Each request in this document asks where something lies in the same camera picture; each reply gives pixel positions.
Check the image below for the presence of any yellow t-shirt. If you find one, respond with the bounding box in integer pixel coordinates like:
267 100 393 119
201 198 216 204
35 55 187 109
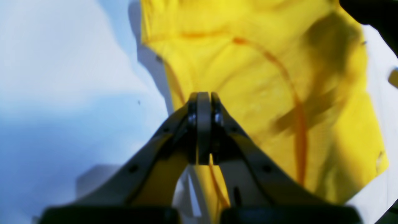
140 0 389 224

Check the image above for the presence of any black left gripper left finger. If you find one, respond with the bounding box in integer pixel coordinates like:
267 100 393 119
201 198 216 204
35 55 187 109
39 93 197 224

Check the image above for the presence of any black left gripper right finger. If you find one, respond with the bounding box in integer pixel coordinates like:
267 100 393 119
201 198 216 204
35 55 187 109
198 92 362 224

